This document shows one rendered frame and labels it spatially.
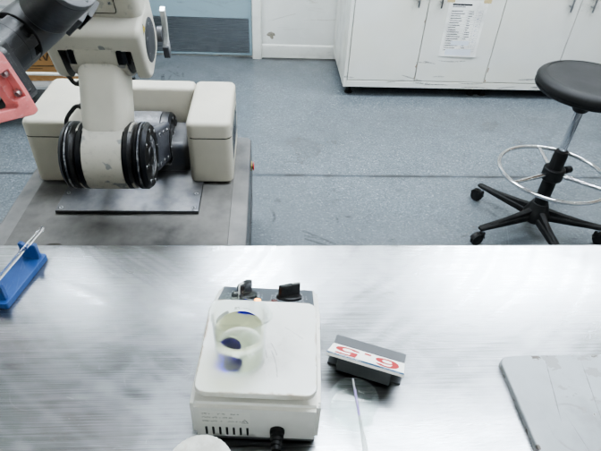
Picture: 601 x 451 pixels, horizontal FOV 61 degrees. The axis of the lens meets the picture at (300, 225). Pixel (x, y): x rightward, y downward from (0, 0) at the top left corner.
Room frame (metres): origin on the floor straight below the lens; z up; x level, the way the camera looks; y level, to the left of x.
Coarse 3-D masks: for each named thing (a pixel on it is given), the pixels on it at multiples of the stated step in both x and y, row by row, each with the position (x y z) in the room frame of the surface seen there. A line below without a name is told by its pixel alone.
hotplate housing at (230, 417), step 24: (192, 408) 0.27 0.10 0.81; (216, 408) 0.27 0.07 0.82; (240, 408) 0.27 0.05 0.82; (264, 408) 0.27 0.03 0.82; (288, 408) 0.27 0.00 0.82; (312, 408) 0.27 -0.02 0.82; (216, 432) 0.27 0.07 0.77; (240, 432) 0.27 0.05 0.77; (264, 432) 0.27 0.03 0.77; (288, 432) 0.27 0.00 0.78; (312, 432) 0.27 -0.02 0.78
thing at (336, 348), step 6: (336, 348) 0.38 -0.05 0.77; (342, 348) 0.38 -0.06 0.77; (348, 348) 0.39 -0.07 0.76; (348, 354) 0.36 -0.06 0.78; (354, 354) 0.37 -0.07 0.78; (360, 354) 0.37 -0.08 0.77; (366, 354) 0.38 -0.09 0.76; (366, 360) 0.36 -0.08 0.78; (372, 360) 0.36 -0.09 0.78; (378, 360) 0.37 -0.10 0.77; (384, 360) 0.37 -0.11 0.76; (390, 360) 0.38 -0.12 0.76; (384, 366) 0.35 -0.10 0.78; (390, 366) 0.35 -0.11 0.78; (396, 366) 0.36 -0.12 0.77
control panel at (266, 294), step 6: (252, 288) 0.46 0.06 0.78; (258, 288) 0.46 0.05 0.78; (264, 288) 0.46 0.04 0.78; (258, 294) 0.44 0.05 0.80; (264, 294) 0.44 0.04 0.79; (270, 294) 0.44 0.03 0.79; (306, 294) 0.45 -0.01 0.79; (312, 294) 0.45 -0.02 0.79; (264, 300) 0.42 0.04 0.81; (270, 300) 0.42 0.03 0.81; (300, 300) 0.43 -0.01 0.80; (306, 300) 0.43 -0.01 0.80; (312, 300) 0.43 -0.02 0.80
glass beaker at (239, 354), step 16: (240, 288) 0.34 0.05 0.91; (224, 304) 0.33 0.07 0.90; (240, 304) 0.34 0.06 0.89; (256, 304) 0.33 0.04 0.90; (224, 336) 0.29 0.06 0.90; (240, 336) 0.29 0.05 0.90; (256, 336) 0.30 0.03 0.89; (224, 352) 0.29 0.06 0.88; (240, 352) 0.29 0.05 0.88; (256, 352) 0.30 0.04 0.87; (224, 368) 0.29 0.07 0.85; (240, 368) 0.29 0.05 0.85; (256, 368) 0.29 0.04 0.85
